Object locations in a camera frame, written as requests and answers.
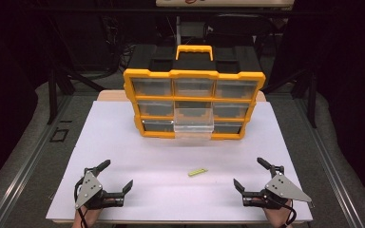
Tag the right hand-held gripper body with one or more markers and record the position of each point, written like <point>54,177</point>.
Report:
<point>282,188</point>

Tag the yellow black organizer cabinet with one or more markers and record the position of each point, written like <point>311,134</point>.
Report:
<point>193,79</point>

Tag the black metal stand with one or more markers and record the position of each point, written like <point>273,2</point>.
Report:
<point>53,95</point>
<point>310,98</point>

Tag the small yellow-green bar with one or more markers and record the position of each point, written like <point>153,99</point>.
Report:
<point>197,172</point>

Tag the clear plastic drawer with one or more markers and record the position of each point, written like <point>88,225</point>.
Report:
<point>194,123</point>

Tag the grey metal post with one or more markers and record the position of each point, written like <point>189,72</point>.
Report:
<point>178,30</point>

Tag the person's left hand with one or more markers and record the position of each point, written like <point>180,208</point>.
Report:
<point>88,218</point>

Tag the grey metal floor rail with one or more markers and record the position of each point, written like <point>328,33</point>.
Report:
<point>326,164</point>
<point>28,161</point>

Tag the person's right hand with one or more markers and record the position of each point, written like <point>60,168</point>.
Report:
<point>277,218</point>

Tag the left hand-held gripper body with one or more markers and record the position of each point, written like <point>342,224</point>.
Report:
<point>90,189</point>

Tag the black office chair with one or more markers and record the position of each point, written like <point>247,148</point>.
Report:
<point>239,30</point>

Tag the set of clear cabinet drawers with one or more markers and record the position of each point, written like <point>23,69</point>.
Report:
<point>153,108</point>

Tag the black tape strip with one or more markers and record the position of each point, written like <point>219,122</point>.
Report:
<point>66,121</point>

